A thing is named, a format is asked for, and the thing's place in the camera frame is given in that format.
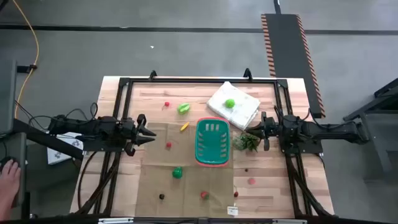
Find teal basket orange rim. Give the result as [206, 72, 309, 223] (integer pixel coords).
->
[195, 116, 231, 168]

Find potted artificial succulent plant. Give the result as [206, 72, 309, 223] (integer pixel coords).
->
[232, 132, 261, 153]

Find white plaid towel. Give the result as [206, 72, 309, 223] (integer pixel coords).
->
[206, 81, 261, 131]

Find black curved hose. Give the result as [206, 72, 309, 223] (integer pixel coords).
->
[76, 151, 98, 210]

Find black orange-striped floor ramp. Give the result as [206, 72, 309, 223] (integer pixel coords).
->
[261, 13, 326, 119]

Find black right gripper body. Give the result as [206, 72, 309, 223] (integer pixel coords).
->
[260, 111, 282, 152]

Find grey monitor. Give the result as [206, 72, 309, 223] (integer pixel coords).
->
[0, 58, 18, 134]

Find tan cloth mat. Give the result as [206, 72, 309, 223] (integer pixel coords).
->
[134, 121, 234, 218]

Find black metal stand beam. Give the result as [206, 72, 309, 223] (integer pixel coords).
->
[12, 118, 85, 161]

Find person's hand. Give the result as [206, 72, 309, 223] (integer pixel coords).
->
[0, 159, 22, 203]

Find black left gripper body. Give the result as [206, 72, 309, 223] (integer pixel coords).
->
[116, 113, 147, 157]

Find yellow cable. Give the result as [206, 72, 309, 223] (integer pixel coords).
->
[12, 0, 40, 119]

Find grey desk surface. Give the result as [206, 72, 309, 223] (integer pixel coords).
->
[0, 132, 28, 206]

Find silver metal bracket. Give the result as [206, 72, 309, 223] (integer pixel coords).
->
[98, 217, 134, 224]
[272, 218, 308, 224]

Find black cable clamp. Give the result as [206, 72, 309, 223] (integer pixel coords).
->
[17, 63, 38, 75]

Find person's forearm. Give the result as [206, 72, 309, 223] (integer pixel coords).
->
[0, 198, 15, 222]

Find black metal table frame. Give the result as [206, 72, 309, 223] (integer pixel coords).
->
[70, 68, 335, 218]

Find white printed booklet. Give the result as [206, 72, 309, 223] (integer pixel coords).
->
[46, 132, 84, 166]

